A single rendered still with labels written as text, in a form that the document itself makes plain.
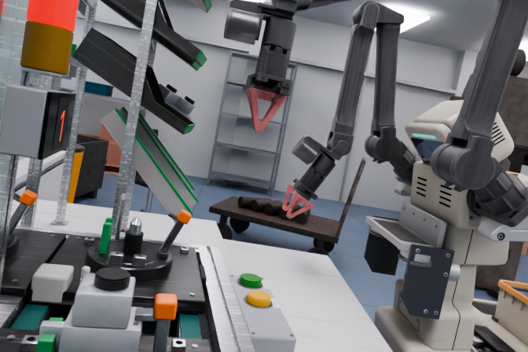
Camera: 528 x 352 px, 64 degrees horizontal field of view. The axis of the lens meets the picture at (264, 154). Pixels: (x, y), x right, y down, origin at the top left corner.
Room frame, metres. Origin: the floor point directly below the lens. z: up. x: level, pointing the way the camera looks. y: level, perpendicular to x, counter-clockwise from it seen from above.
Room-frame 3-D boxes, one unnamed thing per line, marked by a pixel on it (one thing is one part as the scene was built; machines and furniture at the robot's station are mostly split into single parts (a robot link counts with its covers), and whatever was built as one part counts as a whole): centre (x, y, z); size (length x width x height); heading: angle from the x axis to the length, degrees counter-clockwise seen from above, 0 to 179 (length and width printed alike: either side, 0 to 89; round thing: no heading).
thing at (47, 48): (0.48, 0.26, 1.29); 0.05 x 0.05 x 0.05
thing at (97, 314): (0.36, 0.12, 1.06); 0.08 x 0.04 x 0.07; 104
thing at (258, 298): (0.66, -0.03, 0.96); 0.04 x 0.04 x 0.02
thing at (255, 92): (0.80, 0.02, 1.28); 0.07 x 0.07 x 0.09; 14
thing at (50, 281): (0.69, 0.19, 1.01); 0.24 x 0.24 x 0.13; 14
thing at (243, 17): (0.78, 0.05, 1.44); 0.11 x 0.09 x 0.12; 94
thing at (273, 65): (0.79, 0.02, 1.35); 0.10 x 0.07 x 0.07; 14
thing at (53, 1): (0.48, 0.26, 1.34); 0.05 x 0.05 x 0.05
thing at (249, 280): (0.73, -0.02, 0.96); 0.04 x 0.04 x 0.02
